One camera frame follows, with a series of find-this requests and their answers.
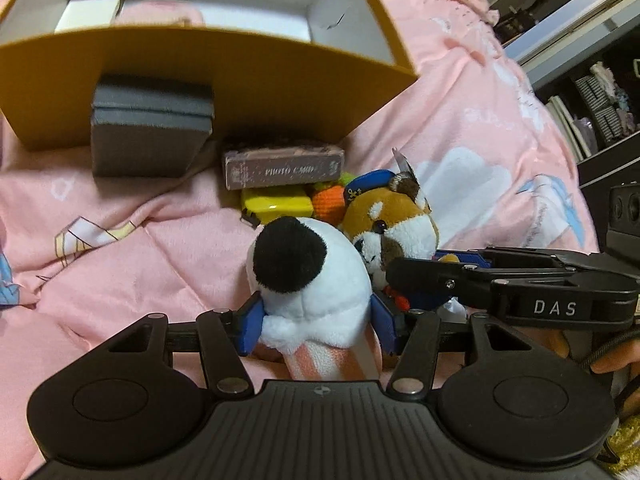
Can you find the yellow plastic case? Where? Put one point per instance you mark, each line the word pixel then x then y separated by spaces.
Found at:
pixel 275 205

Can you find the row of books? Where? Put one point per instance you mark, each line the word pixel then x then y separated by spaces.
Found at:
pixel 570 125

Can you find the black textured box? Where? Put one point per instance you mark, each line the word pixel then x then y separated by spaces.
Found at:
pixel 145 130

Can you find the person's right hand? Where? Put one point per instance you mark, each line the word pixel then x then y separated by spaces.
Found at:
pixel 620 357

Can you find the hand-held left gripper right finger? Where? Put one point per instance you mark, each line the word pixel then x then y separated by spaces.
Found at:
pixel 387 325

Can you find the pink mini backpack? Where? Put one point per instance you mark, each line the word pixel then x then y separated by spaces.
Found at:
pixel 160 14

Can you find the orange crochet carrot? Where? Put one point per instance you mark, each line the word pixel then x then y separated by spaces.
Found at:
pixel 327 204

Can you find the gold glittery object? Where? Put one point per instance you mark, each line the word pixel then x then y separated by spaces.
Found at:
pixel 627 442

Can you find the orange cardboard box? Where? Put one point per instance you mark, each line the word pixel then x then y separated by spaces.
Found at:
pixel 200 70

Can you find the brown fox plush blue hat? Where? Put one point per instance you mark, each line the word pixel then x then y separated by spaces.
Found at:
pixel 400 220

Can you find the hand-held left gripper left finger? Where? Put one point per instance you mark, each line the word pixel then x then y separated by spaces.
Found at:
pixel 249 325

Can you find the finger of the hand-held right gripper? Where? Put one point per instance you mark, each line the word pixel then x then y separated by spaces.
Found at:
pixel 515 260
pixel 430 282

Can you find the pink printed card box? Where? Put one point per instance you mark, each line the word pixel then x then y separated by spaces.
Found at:
pixel 282 167

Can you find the white bookshelf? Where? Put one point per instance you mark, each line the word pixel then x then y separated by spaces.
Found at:
pixel 575 40

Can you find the striped storage basket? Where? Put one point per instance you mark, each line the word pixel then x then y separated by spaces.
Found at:
pixel 600 105

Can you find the white plush with black spot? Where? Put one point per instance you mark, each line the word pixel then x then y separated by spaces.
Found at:
pixel 315 280

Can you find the white box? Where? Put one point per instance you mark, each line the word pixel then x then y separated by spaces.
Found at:
pixel 87 15

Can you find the pink printed blanket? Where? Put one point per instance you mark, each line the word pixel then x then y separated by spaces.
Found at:
pixel 150 240

